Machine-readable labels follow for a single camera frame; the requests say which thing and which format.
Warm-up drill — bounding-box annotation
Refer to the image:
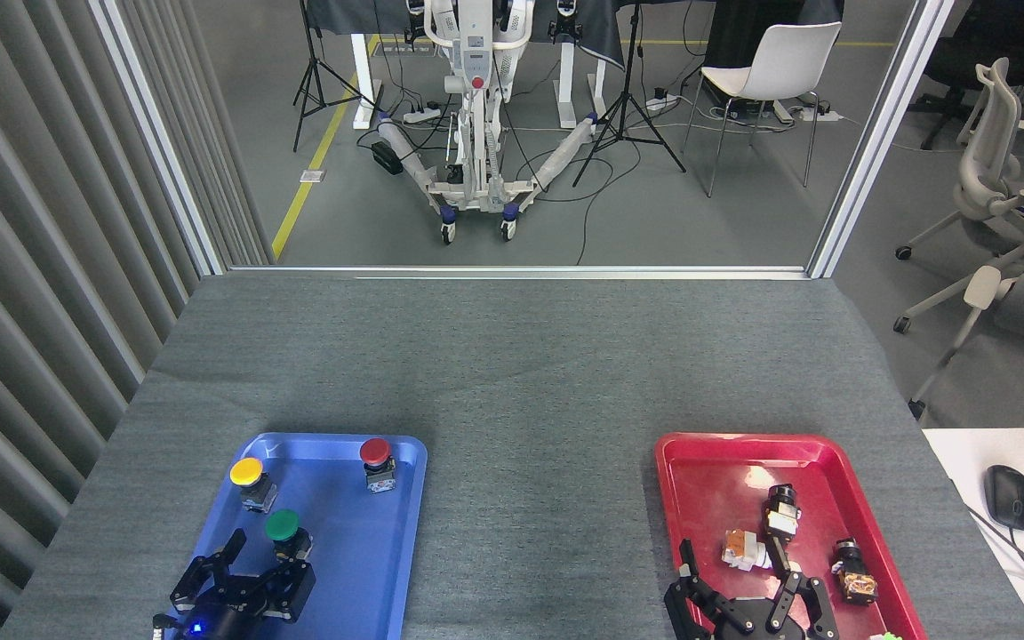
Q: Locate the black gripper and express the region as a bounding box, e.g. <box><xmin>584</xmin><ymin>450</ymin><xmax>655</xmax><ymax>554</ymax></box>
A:
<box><xmin>664</xmin><ymin>534</ymin><xmax>840</xmax><ymax>640</ymax></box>
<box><xmin>165</xmin><ymin>531</ymin><xmax>316</xmax><ymax>640</ymax></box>

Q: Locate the green push button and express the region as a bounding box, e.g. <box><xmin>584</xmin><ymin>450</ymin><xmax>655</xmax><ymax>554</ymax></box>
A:
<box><xmin>265</xmin><ymin>509</ymin><xmax>314</xmax><ymax>564</ymax></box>

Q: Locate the yellow push button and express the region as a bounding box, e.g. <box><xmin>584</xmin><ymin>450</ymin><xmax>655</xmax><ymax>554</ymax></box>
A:
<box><xmin>229</xmin><ymin>457</ymin><xmax>278</xmax><ymax>514</ymax></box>

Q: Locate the red push button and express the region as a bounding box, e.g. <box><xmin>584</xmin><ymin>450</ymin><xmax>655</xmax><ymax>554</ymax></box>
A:
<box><xmin>359</xmin><ymin>437</ymin><xmax>397</xmax><ymax>494</ymax></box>

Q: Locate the red plastic tray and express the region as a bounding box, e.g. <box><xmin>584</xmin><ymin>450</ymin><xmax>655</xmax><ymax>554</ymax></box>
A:
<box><xmin>654</xmin><ymin>432</ymin><xmax>928</xmax><ymax>640</ymax></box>

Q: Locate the blue plastic tray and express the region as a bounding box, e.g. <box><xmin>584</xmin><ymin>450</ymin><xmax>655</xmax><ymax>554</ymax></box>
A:
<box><xmin>179</xmin><ymin>432</ymin><xmax>429</xmax><ymax>640</ymax></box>

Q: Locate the white desk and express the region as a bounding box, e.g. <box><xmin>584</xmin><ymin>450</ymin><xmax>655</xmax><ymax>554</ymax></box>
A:
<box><xmin>923</xmin><ymin>428</ymin><xmax>1024</xmax><ymax>640</ymax></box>

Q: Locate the black computer mouse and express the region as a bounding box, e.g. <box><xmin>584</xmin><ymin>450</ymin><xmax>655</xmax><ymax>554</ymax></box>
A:
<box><xmin>984</xmin><ymin>465</ymin><xmax>1024</xmax><ymax>532</ymax></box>

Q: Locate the white mesh office chair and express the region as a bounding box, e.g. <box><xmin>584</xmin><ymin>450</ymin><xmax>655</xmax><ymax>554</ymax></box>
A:
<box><xmin>892</xmin><ymin>58</ymin><xmax>1024</xmax><ymax>263</ymax></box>

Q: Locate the black tripod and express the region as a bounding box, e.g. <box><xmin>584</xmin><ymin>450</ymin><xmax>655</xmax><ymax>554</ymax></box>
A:
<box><xmin>572</xmin><ymin>0</ymin><xmax>687</xmax><ymax>188</ymax></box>
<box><xmin>292</xmin><ymin>0</ymin><xmax>380</xmax><ymax>152</ymax></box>

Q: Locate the white table leg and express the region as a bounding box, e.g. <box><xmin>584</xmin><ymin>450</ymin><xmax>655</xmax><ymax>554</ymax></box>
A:
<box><xmin>350</xmin><ymin>34</ymin><xmax>384</xmax><ymax>131</ymax></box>
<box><xmin>556</xmin><ymin>40</ymin><xmax>606</xmax><ymax>128</ymax></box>

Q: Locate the white chair with metal legs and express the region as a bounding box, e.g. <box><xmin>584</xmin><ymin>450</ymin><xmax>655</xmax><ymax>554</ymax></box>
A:
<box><xmin>681</xmin><ymin>22</ymin><xmax>843</xmax><ymax>198</ymax></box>

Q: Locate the white stand on wheels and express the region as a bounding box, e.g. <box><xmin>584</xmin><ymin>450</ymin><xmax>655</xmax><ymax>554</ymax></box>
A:
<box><xmin>376</xmin><ymin>0</ymin><xmax>602</xmax><ymax>245</ymax></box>

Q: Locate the black office chair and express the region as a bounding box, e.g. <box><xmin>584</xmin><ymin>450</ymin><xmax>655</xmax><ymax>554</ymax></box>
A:
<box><xmin>908</xmin><ymin>0</ymin><xmax>1024</xmax><ymax>150</ymax></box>

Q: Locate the white and orange switch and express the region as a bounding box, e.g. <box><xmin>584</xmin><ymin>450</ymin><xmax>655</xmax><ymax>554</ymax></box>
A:
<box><xmin>722</xmin><ymin>530</ymin><xmax>775</xmax><ymax>572</ymax></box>

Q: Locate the black knob switch white base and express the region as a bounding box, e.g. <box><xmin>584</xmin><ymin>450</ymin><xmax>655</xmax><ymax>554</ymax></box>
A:
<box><xmin>763</xmin><ymin>484</ymin><xmax>802</xmax><ymax>543</ymax></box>

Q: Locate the black switch with brown base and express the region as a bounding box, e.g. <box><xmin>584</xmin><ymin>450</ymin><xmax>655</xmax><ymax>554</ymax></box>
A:
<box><xmin>832</xmin><ymin>538</ymin><xmax>879</xmax><ymax>605</ymax></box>

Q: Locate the black desk cable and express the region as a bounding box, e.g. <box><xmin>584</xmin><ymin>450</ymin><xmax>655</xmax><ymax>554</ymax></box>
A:
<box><xmin>965</xmin><ymin>507</ymin><xmax>1024</xmax><ymax>623</ymax></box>

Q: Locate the silver horizontal rail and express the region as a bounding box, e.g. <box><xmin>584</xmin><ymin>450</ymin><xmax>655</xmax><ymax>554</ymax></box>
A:
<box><xmin>228</xmin><ymin>264</ymin><xmax>811</xmax><ymax>281</ymax></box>

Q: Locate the silver post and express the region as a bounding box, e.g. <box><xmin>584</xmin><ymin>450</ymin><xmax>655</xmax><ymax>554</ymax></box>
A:
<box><xmin>90</xmin><ymin>0</ymin><xmax>228</xmax><ymax>276</ymax></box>
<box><xmin>807</xmin><ymin>0</ymin><xmax>956</xmax><ymax>278</ymax></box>

